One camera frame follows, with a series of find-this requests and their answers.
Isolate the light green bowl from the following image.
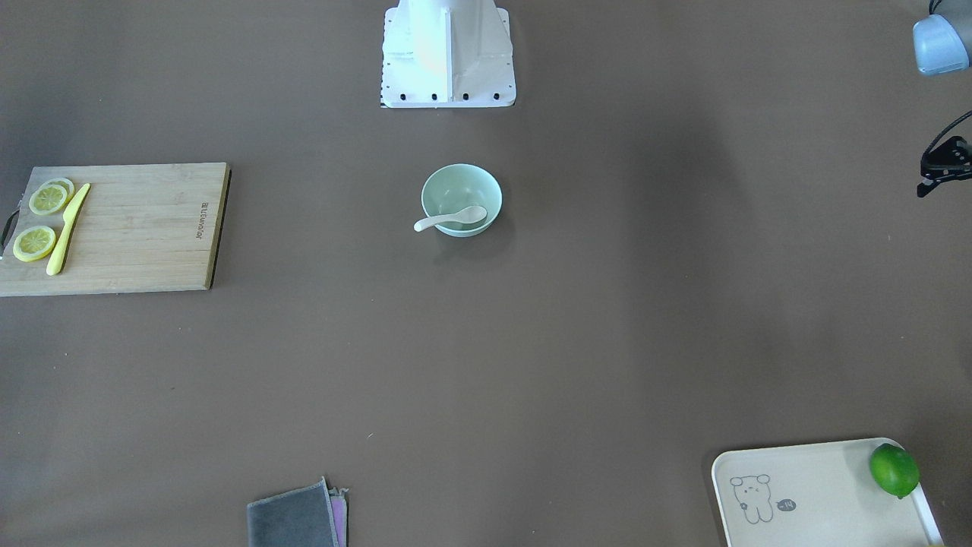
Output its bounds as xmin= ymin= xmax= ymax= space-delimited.
xmin=421 ymin=163 xmax=503 ymax=238

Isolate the pink folded cloth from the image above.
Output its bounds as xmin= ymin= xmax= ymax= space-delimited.
xmin=327 ymin=489 xmax=349 ymax=547

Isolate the green lime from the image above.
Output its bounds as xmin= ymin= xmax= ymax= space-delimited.
xmin=869 ymin=443 xmax=920 ymax=499

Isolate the lower lemon slice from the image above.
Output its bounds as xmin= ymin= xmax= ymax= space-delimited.
xmin=11 ymin=226 xmax=58 ymax=263

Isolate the cream rabbit tray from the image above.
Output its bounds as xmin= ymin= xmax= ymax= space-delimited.
xmin=711 ymin=438 xmax=944 ymax=546

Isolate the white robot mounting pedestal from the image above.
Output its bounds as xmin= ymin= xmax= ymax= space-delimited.
xmin=380 ymin=1 xmax=517 ymax=109

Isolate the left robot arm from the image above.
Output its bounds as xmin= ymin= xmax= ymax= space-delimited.
xmin=912 ymin=1 xmax=971 ymax=77

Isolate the bamboo cutting board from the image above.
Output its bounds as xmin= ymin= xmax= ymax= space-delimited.
xmin=1 ymin=163 xmax=232 ymax=297

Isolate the grey folded cloth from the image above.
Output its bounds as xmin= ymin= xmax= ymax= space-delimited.
xmin=247 ymin=478 xmax=337 ymax=546

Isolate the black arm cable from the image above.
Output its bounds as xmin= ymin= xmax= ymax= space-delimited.
xmin=925 ymin=110 xmax=972 ymax=153

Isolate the white ceramic spoon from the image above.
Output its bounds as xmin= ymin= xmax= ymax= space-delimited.
xmin=413 ymin=205 xmax=488 ymax=232

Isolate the yellow plastic knife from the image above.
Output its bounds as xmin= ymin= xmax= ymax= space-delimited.
xmin=46 ymin=183 xmax=91 ymax=276

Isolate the upper lemon slice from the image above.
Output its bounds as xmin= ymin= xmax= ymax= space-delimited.
xmin=28 ymin=182 xmax=72 ymax=216

